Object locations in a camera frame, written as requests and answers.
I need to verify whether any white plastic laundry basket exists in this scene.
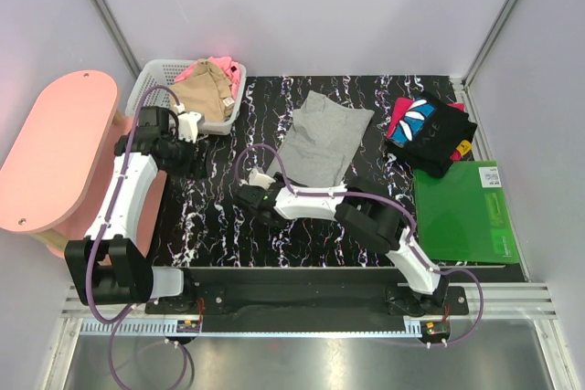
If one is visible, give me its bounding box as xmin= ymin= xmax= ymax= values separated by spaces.
xmin=123 ymin=58 xmax=248 ymax=136

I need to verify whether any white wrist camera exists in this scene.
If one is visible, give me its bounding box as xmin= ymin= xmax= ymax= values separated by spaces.
xmin=247 ymin=168 xmax=276 ymax=190
xmin=177 ymin=111 xmax=205 ymax=142

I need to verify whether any purple cable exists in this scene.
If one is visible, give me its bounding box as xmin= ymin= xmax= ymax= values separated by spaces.
xmin=233 ymin=142 xmax=484 ymax=348
xmin=84 ymin=85 xmax=195 ymax=386

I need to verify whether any right aluminium frame post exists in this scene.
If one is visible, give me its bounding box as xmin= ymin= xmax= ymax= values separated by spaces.
xmin=462 ymin=0 xmax=549 ymax=88

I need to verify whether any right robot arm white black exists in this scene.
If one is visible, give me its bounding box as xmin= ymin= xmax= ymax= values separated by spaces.
xmin=236 ymin=174 xmax=449 ymax=316

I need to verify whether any left aluminium frame post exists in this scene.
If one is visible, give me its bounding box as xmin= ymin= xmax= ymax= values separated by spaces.
xmin=90 ymin=0 xmax=142 ymax=79

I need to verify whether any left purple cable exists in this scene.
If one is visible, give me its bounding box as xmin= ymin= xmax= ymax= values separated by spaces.
xmin=84 ymin=85 xmax=195 ymax=386

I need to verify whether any black printed folded t shirt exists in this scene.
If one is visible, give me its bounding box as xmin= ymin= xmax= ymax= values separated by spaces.
xmin=386 ymin=91 xmax=477 ymax=178

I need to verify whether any pink oval tiered shelf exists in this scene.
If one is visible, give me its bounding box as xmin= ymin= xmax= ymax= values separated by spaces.
xmin=0 ymin=69 xmax=167 ymax=263

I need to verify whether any beige t shirt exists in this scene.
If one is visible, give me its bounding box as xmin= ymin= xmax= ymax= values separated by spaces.
xmin=170 ymin=58 xmax=236 ymax=122

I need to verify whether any aluminium front rail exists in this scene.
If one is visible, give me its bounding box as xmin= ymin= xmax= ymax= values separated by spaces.
xmin=60 ymin=283 xmax=557 ymax=338

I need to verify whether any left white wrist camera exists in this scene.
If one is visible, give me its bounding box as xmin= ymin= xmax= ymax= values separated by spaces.
xmin=177 ymin=111 xmax=205 ymax=142

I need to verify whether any pink t shirt in basket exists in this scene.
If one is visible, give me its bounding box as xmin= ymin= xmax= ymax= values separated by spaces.
xmin=175 ymin=57 xmax=241 ymax=99

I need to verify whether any grey t shirt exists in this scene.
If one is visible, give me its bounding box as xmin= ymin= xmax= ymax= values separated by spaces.
xmin=278 ymin=90 xmax=374 ymax=187

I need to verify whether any green folding board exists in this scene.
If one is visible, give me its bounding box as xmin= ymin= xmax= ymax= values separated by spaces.
xmin=414 ymin=161 xmax=520 ymax=265

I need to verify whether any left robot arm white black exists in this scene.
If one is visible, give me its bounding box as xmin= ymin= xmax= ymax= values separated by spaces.
xmin=64 ymin=106 xmax=205 ymax=313

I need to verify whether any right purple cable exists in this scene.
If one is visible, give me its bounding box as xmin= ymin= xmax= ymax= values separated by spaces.
xmin=233 ymin=142 xmax=484 ymax=348

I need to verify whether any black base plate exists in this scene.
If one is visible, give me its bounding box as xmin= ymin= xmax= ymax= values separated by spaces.
xmin=146 ymin=267 xmax=469 ymax=336

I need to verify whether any aluminium frame post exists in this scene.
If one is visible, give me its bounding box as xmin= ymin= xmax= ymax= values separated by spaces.
xmin=462 ymin=0 xmax=549 ymax=88
xmin=90 ymin=0 xmax=142 ymax=79

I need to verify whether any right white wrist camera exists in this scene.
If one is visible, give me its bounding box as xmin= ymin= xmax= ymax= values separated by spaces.
xmin=247 ymin=168 xmax=276 ymax=190

